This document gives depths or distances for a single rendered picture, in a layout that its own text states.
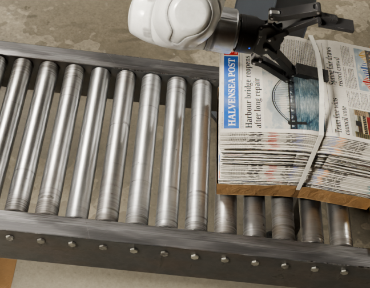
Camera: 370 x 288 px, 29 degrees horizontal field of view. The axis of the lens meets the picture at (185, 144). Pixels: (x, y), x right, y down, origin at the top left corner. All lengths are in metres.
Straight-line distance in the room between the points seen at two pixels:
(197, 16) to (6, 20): 2.03
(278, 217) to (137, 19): 0.55
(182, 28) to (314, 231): 0.63
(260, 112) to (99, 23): 1.76
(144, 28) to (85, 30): 1.74
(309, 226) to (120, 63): 0.63
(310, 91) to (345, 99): 0.07
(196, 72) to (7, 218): 0.62
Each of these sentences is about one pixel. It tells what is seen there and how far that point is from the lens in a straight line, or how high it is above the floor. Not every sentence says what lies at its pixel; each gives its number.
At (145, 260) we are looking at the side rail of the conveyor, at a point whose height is 0.73.
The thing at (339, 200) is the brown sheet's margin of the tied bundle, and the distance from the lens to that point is 1.64.
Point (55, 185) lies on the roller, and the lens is 1.59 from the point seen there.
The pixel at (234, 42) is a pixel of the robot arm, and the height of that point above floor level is 1.17.
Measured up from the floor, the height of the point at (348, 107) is 1.04.
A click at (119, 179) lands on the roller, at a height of 0.79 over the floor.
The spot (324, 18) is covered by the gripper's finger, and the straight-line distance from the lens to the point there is 1.40.
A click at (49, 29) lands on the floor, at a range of 3.09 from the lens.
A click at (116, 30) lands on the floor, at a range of 3.10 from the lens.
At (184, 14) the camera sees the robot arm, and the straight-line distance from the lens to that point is 1.17.
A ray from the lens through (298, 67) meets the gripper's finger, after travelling 1.50.
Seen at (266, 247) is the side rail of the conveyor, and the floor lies 0.80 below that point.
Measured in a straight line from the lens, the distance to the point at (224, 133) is 1.43.
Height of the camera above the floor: 2.10
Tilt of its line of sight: 51 degrees down
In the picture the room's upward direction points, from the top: 11 degrees clockwise
